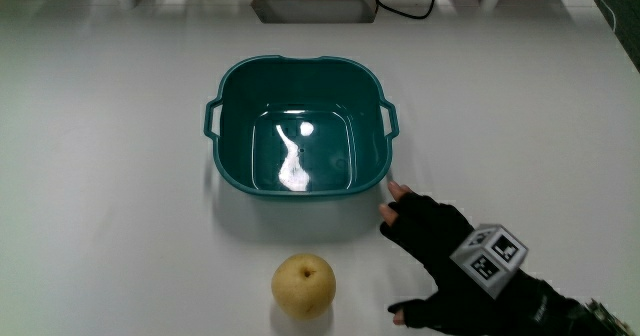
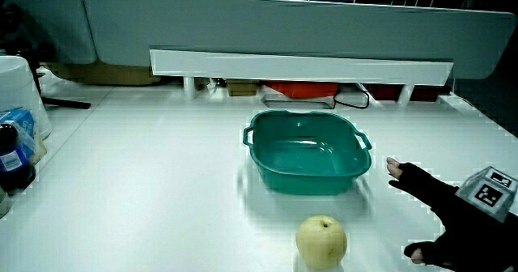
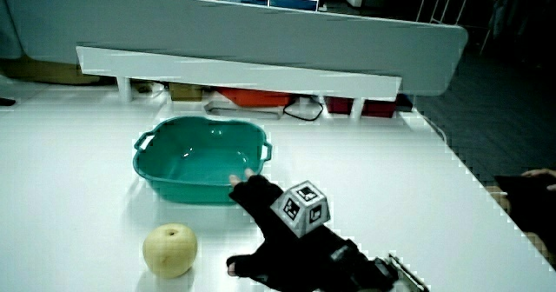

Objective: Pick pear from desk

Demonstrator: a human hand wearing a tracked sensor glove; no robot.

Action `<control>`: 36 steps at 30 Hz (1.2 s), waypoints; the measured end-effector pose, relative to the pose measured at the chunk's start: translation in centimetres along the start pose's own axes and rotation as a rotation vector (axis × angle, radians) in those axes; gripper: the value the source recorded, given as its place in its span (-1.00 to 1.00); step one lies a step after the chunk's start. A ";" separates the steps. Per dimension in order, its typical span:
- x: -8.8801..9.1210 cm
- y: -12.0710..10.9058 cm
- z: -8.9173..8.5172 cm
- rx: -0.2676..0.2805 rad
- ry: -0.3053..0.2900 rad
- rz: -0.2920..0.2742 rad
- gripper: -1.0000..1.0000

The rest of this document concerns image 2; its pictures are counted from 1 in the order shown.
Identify person's right hand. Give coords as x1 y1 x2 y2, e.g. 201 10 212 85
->
385 156 518 272

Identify grey flat tray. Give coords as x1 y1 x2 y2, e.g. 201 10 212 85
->
260 93 337 111

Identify black tripod stand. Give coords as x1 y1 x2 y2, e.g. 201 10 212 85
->
0 0 92 111

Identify white plastic bucket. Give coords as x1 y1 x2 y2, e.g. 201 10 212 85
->
0 55 53 140

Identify orange plastic tray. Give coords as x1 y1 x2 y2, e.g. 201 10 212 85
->
262 81 340 100

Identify green plastic basin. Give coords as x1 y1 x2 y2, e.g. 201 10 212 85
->
242 108 373 196

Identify white desk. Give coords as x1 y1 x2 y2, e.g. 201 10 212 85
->
0 76 518 272

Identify dark red box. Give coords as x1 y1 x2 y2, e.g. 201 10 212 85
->
363 83 451 103

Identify blue carton box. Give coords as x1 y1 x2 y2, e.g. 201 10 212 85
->
0 108 38 160

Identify small olive box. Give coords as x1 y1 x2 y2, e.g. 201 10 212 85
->
225 79 261 98

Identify short grey desk partition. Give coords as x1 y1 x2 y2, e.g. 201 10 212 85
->
0 0 98 66

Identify brown cardboard box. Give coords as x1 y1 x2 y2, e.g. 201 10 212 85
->
47 60 162 87

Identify black cable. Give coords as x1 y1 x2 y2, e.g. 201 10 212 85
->
333 87 371 111

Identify long grey desk partition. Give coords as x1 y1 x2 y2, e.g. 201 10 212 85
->
83 0 518 80

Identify white monitor riser shelf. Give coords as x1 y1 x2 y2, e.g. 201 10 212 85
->
149 49 455 105

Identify yellow pear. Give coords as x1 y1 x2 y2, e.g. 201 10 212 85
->
295 215 349 270

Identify dark bottle with blue label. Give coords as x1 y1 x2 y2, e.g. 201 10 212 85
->
0 123 36 193

